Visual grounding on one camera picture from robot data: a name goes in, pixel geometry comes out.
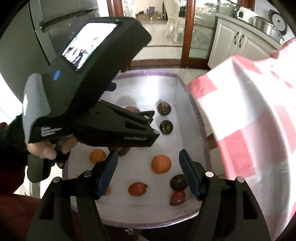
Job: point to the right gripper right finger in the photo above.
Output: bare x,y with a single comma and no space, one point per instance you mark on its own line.
229,209

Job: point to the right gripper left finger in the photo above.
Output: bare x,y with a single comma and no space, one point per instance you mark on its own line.
53,218

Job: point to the large red tomato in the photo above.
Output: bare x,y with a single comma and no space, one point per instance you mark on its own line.
137,189

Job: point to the white kitchen cabinet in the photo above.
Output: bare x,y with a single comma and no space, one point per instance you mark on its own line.
235,37

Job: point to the left hand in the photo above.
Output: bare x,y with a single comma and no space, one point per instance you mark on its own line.
46,150

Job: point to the dark red wrinkled fruit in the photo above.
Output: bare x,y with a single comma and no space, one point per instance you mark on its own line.
177,198

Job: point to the dark passion fruit front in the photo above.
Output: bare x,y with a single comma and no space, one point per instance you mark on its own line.
178,182

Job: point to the small orange tangerine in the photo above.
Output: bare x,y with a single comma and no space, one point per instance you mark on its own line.
97,155

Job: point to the white round tray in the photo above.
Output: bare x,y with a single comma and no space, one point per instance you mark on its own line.
145,89

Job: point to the dark purple passion fruit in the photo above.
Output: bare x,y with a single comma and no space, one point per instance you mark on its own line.
164,108

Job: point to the dark mottled passion fruit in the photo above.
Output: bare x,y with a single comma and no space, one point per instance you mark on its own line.
166,127

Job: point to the red white checkered tablecloth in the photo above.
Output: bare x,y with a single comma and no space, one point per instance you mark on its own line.
250,106

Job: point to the round steel appliance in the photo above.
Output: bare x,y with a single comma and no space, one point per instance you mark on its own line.
277,20

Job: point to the red wooden door frame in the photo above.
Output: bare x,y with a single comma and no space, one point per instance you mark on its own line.
182,31

